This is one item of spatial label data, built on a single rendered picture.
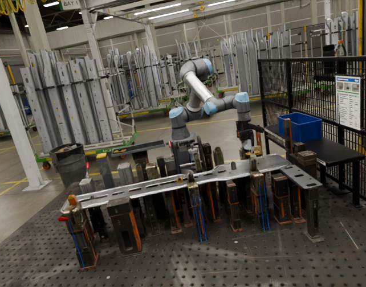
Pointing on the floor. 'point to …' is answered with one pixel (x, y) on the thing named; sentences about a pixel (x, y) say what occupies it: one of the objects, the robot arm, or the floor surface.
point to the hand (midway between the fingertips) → (252, 150)
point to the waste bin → (69, 163)
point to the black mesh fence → (343, 188)
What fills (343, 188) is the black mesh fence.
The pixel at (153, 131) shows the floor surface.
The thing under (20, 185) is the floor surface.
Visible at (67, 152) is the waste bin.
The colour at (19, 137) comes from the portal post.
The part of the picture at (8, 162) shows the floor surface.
